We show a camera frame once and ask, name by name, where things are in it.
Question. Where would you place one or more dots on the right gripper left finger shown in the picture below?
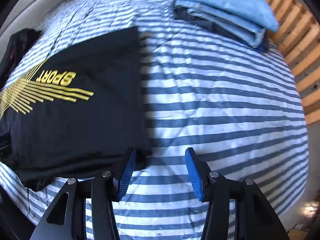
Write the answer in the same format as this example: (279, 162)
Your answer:
(65, 217)

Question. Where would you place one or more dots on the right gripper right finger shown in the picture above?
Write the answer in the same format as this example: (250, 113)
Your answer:
(255, 218)

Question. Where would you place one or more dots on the black sport shirt yellow print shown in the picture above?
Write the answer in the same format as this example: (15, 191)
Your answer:
(77, 113)

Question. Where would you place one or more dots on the blue white striped bedspread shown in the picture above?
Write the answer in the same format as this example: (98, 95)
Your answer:
(237, 107)

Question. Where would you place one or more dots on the black garment with red logo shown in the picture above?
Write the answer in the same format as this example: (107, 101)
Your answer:
(18, 46)

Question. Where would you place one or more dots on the folded blue jeans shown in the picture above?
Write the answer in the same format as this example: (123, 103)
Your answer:
(222, 23)

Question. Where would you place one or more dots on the light blue folded towel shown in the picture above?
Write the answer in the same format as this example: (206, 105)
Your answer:
(225, 0)

